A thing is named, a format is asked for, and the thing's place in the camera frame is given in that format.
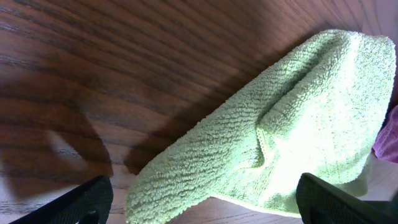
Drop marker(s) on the purple microfiber cloth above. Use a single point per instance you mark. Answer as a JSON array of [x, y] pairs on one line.
[[385, 146]]

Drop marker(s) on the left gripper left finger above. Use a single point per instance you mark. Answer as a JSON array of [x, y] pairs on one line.
[[88, 203]]

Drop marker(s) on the green microfiber cloth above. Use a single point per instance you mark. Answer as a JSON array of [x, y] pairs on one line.
[[317, 110]]

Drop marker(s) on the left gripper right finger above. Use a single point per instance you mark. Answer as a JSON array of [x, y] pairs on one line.
[[322, 203]]

